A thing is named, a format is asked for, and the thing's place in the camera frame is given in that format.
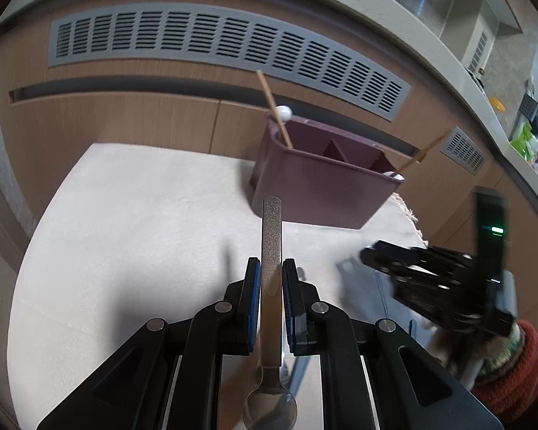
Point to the short grey vent grille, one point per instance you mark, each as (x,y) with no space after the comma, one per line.
(464,150)

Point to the yellow-lidded jar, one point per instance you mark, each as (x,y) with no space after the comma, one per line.
(497,104)

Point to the white wall vent panel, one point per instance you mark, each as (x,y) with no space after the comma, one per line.
(477,49)

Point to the green packet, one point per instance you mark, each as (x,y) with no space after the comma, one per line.
(524,141)

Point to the dark sauce bottle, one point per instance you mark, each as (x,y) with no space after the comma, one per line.
(479,78)

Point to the metal spoon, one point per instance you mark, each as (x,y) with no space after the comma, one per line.
(271,242)

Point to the cream fringed tablecloth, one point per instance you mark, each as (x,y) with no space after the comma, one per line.
(139,233)

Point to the wooden kitchen cabinet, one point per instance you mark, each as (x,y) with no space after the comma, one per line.
(116,112)

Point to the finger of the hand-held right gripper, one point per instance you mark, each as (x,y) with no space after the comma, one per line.
(412,260)
(444,304)

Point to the purple plastic utensil holder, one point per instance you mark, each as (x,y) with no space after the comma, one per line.
(323,188)

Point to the white plastic spoon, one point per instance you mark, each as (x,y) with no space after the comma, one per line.
(397,176)

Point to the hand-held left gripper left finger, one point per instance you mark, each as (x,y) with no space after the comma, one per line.
(252,304)

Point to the long grey vent grille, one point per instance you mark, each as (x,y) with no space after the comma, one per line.
(53,45)

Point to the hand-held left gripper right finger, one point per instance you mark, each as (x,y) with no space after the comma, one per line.
(289,304)

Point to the grey perforated rack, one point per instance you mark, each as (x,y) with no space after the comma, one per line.
(527,106)

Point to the wooden chopstick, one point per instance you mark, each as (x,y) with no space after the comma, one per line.
(271,103)
(426,150)

